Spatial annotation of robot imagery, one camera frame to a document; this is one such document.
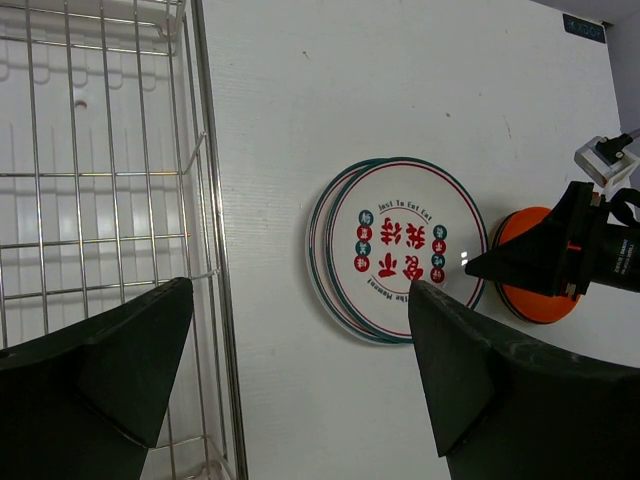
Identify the right blue table label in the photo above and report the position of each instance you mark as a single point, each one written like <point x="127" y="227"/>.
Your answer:
<point x="583" y="28"/>

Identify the white plate red characters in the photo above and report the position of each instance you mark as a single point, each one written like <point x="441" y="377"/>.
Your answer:
<point x="315" y="254"/>
<point x="396" y="221"/>

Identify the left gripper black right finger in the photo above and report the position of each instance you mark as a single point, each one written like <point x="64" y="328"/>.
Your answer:
<point x="505" y="405"/>

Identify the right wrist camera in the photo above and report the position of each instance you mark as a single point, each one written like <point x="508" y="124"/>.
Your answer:
<point x="608" y="161"/>

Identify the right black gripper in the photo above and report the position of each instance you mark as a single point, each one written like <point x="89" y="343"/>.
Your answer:
<point x="585" y="239"/>

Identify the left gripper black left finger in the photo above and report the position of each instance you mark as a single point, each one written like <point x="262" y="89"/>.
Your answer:
<point x="88" y="401"/>

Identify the orange plate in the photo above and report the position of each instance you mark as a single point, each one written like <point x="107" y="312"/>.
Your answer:
<point x="533" y="307"/>

